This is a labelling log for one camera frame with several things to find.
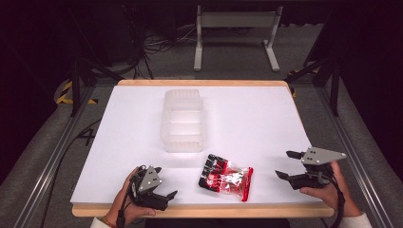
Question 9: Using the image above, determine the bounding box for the aluminium floor rail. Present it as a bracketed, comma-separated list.
[12, 85, 98, 228]
[315, 85, 395, 228]

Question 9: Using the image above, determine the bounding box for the white table sheet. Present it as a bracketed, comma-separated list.
[69, 85, 324, 205]

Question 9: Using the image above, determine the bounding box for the bundle of black floor cables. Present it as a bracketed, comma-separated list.
[125, 6, 198, 81]

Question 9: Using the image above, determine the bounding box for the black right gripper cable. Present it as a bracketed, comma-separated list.
[326, 172, 347, 228]

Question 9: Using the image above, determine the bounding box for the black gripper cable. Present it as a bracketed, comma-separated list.
[326, 172, 347, 228]
[115, 165, 147, 228]

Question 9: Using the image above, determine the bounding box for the clear plastic container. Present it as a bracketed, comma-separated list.
[159, 87, 206, 154]

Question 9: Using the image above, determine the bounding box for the red black snack packet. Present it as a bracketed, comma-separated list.
[198, 153, 255, 203]

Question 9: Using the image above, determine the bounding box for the person's left hand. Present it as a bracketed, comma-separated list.
[103, 166, 158, 227]

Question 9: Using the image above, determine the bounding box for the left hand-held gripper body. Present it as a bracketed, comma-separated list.
[128, 164, 169, 212]

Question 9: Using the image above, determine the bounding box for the wooden table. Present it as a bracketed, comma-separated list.
[70, 79, 336, 219]

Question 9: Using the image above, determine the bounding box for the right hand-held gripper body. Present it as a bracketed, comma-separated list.
[289, 146, 348, 191]

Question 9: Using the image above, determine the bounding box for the person's right hand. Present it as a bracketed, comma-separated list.
[298, 161, 362, 219]

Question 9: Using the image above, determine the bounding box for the grey metal stand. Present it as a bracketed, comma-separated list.
[193, 5, 284, 73]

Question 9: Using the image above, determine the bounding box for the black floor cable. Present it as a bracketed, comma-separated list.
[39, 118, 103, 228]

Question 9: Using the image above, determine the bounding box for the yellow black hazard tape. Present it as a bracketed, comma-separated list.
[55, 80, 98, 105]

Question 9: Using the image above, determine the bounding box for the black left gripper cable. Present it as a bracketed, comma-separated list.
[115, 165, 147, 228]

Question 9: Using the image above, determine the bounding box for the black tripod stand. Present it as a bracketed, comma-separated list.
[65, 9, 125, 119]
[282, 47, 342, 118]

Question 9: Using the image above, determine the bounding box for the orange bracelet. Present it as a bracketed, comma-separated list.
[102, 216, 118, 228]

